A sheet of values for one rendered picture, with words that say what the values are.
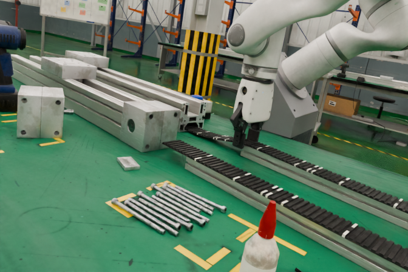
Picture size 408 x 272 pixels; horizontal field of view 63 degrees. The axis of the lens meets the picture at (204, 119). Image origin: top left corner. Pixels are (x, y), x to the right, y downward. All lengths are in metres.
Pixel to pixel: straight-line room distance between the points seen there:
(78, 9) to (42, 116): 6.01
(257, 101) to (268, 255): 0.48
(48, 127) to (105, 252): 0.42
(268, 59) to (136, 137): 0.35
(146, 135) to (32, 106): 0.25
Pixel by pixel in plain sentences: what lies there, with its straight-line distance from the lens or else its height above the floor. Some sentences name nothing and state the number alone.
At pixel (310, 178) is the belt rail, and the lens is 0.76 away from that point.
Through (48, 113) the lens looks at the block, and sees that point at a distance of 0.80.
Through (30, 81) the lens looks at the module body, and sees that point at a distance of 1.32.
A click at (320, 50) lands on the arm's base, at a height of 1.06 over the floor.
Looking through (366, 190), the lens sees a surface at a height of 0.81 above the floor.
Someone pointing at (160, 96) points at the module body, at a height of 0.86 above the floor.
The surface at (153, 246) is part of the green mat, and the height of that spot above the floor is 0.78.
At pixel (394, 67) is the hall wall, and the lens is 8.25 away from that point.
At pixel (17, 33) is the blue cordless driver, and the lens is 0.99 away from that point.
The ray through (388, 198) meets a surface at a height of 0.81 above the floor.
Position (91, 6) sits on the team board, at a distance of 6.61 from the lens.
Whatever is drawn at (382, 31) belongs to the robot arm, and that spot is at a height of 1.15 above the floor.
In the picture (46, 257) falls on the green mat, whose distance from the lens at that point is 0.45.
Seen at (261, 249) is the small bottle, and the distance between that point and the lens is 0.37.
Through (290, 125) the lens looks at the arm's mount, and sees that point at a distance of 1.10.
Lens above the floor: 1.05
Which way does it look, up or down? 14 degrees down
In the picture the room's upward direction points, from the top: 9 degrees clockwise
